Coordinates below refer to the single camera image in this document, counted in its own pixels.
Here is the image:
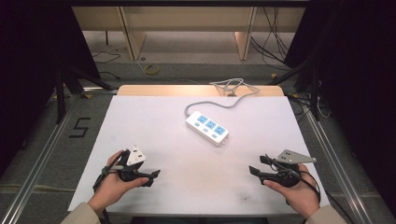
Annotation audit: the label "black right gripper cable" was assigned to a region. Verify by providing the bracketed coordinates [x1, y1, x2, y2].
[264, 153, 322, 204]

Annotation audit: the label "black curtain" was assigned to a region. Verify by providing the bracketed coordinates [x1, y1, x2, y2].
[0, 0, 102, 175]
[284, 0, 396, 218]

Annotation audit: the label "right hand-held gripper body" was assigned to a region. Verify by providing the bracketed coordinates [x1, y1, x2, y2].
[264, 149, 318, 189]

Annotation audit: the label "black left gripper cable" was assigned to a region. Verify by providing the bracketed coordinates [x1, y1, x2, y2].
[92, 150, 129, 193]

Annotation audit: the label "aluminium floor rail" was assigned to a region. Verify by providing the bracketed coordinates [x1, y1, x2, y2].
[0, 92, 82, 224]
[300, 102, 375, 224]

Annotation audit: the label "black metal stand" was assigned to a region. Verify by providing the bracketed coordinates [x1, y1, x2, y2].
[267, 59, 331, 122]
[54, 63, 115, 125]

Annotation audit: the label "black floor cables bundle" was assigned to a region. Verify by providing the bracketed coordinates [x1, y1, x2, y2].
[249, 7, 292, 68]

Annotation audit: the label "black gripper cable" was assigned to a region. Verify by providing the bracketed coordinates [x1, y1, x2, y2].
[264, 153, 322, 204]
[92, 150, 129, 193]

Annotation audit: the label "light wooden shelf unit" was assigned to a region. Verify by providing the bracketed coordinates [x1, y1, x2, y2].
[71, 6, 306, 62]

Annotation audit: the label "yellow tape roll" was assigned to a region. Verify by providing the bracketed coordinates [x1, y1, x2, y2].
[144, 63, 161, 76]

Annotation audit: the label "person's left hand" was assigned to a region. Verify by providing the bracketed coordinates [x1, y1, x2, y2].
[88, 149, 150, 216]

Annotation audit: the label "grey power strip cable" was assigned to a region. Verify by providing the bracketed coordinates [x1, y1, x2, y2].
[184, 77, 261, 119]

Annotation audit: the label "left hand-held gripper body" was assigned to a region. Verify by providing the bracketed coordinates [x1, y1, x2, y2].
[117, 145, 148, 183]

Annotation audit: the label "person's right hand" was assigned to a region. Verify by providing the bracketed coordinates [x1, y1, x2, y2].
[262, 163, 322, 219]

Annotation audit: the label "white power strip blue sockets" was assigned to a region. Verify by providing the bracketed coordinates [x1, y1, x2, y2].
[185, 110, 230, 147]

